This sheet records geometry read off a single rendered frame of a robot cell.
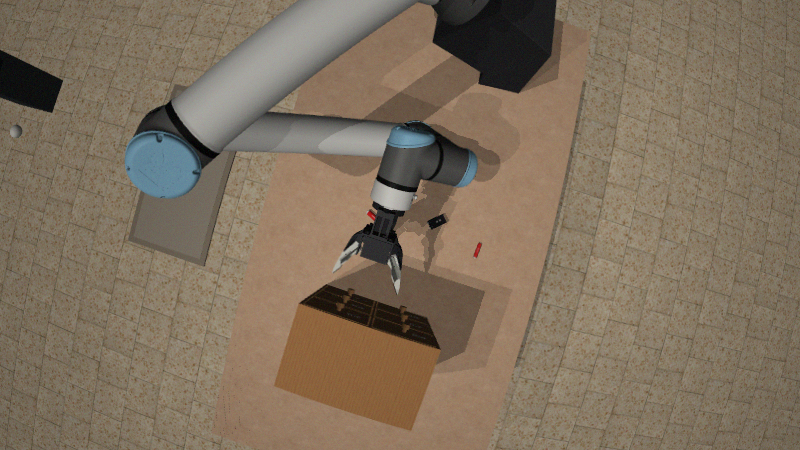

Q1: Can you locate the dark brown wooden drawer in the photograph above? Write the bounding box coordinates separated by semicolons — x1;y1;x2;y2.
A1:
304;297;370;326
375;309;431;335
314;291;372;315
377;302;427;325
372;318;436;348
323;286;374;307

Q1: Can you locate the brown wooden chest of drawers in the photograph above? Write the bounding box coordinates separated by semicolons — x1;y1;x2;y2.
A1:
274;284;441;431

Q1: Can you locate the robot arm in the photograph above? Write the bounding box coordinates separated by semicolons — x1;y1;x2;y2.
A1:
125;0;489;211

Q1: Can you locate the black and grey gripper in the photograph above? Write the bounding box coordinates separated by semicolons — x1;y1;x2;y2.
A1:
332;201;405;295

